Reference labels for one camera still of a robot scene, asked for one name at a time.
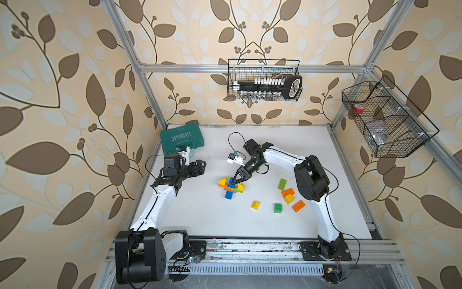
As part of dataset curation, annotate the black wire basket right wall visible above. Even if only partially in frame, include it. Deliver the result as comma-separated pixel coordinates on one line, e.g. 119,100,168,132
342,75,440,158

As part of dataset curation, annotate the orange lego brick right lower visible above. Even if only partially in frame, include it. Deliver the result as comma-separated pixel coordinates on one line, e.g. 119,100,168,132
292,201,306,213

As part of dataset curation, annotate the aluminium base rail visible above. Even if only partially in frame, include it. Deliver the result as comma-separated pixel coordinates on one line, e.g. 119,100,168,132
104,236,405,266

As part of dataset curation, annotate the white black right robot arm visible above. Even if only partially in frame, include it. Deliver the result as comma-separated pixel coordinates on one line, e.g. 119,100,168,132
232,142,344,246

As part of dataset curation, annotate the orange lego brick right upper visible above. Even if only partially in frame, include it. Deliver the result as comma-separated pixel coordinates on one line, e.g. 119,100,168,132
282,188,295,197

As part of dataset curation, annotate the red tape roll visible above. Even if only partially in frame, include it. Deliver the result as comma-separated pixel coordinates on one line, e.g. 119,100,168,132
353,103,365,114

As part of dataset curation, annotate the clear plastic bag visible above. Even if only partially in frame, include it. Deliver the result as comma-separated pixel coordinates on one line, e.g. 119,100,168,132
366,120,389,145

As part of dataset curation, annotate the black wire basket back wall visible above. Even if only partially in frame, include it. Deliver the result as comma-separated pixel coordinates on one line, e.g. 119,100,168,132
227,59,303,102

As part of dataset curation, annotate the small electronics board right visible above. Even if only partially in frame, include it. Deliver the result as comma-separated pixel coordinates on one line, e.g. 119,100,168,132
322,265,344,284

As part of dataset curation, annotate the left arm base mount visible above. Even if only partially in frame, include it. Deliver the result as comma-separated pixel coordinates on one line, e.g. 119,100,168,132
170,240,207,263

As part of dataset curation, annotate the aluminium frame corner post right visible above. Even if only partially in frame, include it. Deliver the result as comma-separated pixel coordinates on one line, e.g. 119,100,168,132
330,0,416,131

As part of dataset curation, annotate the lime green lego brick small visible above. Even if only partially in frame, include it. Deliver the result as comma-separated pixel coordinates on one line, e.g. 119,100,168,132
277,178,287,191

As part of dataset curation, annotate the black white socket set rail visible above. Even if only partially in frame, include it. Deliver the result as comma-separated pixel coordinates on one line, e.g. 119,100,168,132
231,75,303,101

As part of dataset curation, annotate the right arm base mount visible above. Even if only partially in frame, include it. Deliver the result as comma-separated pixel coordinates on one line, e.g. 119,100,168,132
299,241,353,261

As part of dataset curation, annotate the blue lego brick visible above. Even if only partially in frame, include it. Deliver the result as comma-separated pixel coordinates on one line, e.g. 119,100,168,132
227,178,235,189

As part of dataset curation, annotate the aluminium frame corner post left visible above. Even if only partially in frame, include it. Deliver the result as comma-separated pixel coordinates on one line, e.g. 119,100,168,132
102,0,168,130

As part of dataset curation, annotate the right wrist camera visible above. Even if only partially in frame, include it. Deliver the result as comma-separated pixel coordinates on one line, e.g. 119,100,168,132
226,138,274,166

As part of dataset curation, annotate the green plastic tool case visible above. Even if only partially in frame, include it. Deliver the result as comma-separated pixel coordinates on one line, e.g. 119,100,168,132
160,122,205,155

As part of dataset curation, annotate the green lego brick square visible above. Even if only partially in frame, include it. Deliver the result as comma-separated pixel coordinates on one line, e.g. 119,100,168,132
274,204,283,214

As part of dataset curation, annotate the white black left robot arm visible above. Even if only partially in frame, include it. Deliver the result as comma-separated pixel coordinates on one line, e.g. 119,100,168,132
115,155,206,288

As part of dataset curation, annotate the aluminium frame back crossbar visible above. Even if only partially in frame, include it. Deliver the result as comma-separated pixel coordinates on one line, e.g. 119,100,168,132
140,63,368,75

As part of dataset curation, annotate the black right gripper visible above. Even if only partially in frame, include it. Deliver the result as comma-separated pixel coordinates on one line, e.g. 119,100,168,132
230,158,263,184

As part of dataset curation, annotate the black wire basket wall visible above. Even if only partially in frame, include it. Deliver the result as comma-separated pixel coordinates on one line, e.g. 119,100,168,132
342,75,440,158
227,59,303,102

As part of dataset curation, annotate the small electronics board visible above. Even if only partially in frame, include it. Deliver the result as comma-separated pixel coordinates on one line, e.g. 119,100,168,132
168,265,190,282
322,265,344,284

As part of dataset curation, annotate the aluminium frame corner post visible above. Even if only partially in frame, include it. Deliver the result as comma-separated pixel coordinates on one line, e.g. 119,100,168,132
102,0,168,130
330,0,416,131

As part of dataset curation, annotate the small electronics board left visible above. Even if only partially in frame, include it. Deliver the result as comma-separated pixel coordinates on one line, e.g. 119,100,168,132
168,265,190,282

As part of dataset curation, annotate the blue lego brick base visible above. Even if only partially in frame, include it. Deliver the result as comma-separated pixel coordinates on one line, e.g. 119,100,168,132
225,191,234,200

